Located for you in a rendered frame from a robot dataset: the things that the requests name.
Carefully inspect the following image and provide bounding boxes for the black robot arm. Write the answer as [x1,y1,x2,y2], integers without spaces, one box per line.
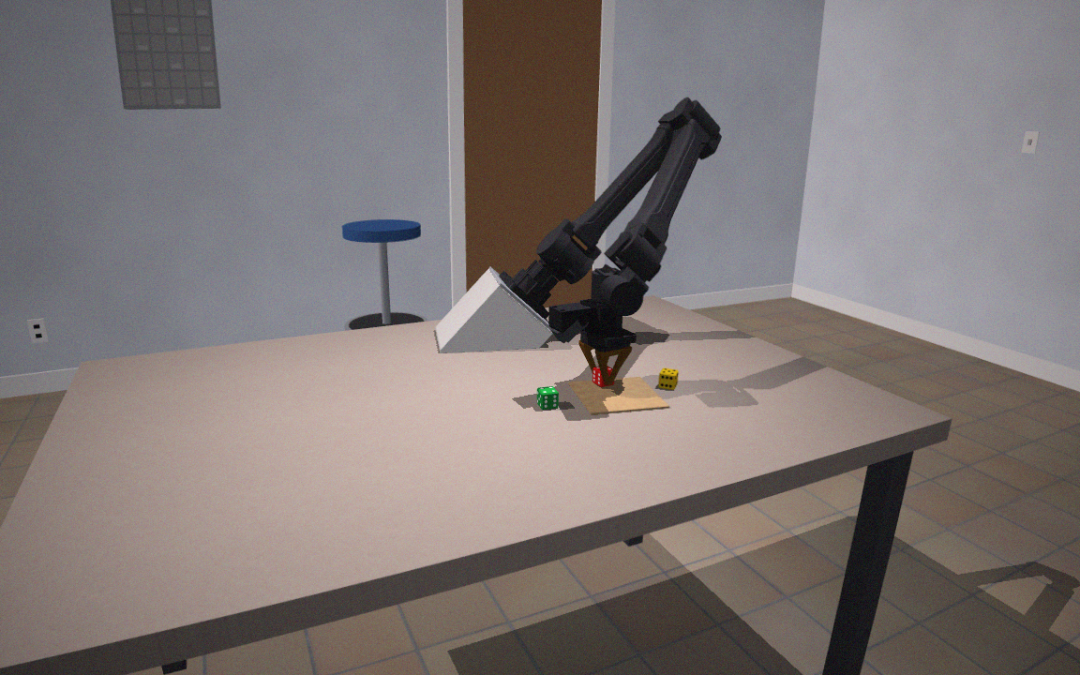
[499,97,723,343]

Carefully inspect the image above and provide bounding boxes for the red dice with white pips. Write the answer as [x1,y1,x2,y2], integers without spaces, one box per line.
[592,367,612,387]

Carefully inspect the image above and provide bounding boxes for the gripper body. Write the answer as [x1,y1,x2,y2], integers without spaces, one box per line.
[580,299,637,353]

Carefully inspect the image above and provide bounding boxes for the green dice with white pips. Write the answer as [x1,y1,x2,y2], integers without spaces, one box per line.
[537,386,559,410]

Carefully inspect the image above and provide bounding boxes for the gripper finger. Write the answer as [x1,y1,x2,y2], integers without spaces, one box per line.
[595,346,632,384]
[578,341,596,372]

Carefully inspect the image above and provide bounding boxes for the tan mat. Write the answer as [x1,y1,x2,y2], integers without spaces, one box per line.
[568,377,669,415]

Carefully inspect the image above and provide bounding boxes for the yellow dice with black pips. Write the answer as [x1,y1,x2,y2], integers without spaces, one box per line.
[658,368,679,390]

